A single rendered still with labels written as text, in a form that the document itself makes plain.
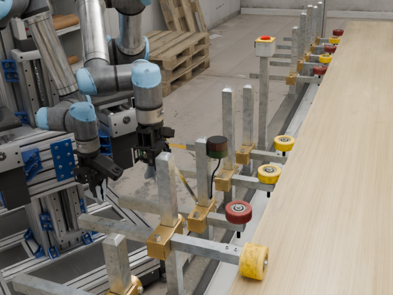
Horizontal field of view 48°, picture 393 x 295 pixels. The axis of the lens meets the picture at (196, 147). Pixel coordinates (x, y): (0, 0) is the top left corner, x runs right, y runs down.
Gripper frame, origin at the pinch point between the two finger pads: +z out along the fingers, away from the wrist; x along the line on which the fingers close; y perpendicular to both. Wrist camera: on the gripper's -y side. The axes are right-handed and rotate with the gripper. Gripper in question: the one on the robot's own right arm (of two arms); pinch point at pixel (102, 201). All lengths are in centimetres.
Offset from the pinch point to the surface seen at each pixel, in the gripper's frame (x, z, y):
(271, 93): -347, 83, 20
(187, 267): 7.5, 12.5, -34.4
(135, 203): 1.2, -3.2, -14.2
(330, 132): -63, -8, -68
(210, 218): 1.1, -3.2, -40.1
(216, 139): -4.1, -27.8, -40.5
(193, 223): 4.6, -2.7, -35.9
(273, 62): -174, -2, -20
